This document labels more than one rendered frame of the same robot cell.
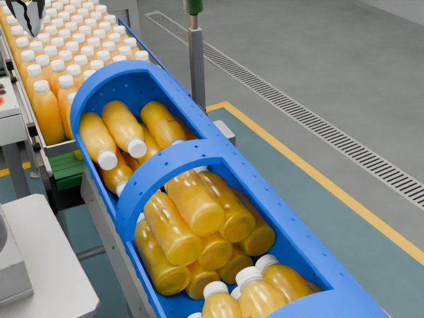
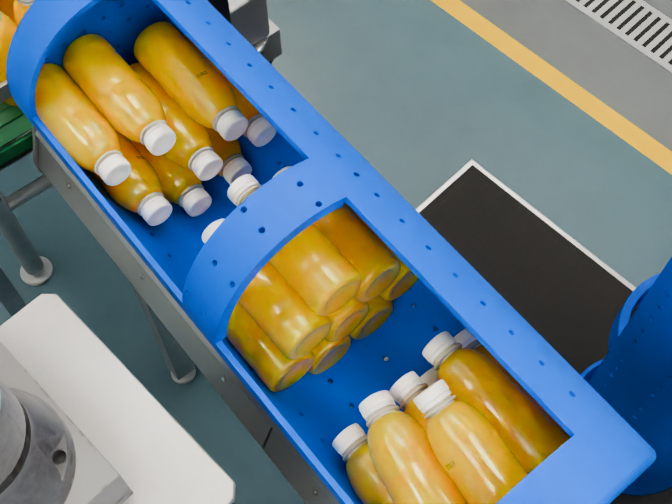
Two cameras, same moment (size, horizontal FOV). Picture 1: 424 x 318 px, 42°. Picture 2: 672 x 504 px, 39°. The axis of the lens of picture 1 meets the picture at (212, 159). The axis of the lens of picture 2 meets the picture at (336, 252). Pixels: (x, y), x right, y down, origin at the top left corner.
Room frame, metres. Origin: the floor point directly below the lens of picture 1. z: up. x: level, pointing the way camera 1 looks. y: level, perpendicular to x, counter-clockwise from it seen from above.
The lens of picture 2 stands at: (0.29, 0.14, 2.09)
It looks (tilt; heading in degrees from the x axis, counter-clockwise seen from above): 62 degrees down; 344
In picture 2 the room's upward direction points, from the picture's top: straight up
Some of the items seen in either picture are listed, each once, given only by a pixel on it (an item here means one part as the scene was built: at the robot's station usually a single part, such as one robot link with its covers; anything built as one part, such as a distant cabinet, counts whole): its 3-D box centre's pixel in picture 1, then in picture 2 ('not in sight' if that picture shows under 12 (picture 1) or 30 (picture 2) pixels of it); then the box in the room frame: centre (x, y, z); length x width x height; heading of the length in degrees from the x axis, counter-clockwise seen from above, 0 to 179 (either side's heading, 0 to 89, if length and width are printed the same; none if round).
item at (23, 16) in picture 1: (27, 15); not in sight; (1.29, 0.42, 1.33); 0.06 x 0.03 x 0.09; 170
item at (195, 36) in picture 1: (202, 166); not in sight; (1.75, 0.04, 0.55); 0.04 x 0.04 x 1.10; 23
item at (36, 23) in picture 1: (39, 16); not in sight; (1.28, 0.39, 1.33); 0.06 x 0.03 x 0.09; 170
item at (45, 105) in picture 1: (48, 115); not in sight; (1.42, 0.47, 0.99); 0.07 x 0.07 x 0.17
